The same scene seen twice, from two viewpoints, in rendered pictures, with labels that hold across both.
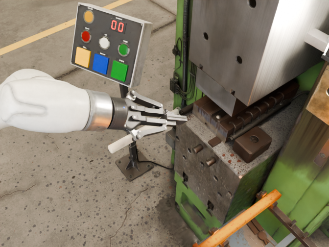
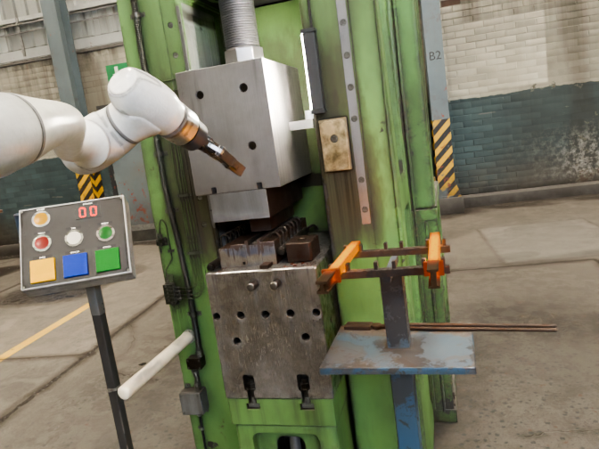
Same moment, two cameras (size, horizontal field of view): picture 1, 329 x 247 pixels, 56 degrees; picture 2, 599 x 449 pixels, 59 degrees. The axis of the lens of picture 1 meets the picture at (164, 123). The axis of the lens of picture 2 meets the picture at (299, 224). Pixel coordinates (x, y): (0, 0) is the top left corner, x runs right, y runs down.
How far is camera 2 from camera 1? 1.15 m
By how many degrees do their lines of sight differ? 51
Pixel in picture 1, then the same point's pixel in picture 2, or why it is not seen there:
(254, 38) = (258, 114)
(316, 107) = (332, 161)
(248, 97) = (277, 174)
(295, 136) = (334, 215)
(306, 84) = (309, 221)
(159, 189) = not seen: outside the picture
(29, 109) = (149, 78)
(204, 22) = not seen: hidden behind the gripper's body
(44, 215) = not seen: outside the picture
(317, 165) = (368, 224)
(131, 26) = (108, 204)
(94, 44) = (58, 247)
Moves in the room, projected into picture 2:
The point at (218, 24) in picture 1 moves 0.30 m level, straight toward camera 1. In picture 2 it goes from (219, 128) to (255, 120)
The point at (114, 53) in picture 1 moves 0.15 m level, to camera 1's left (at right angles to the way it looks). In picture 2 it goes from (93, 242) to (44, 254)
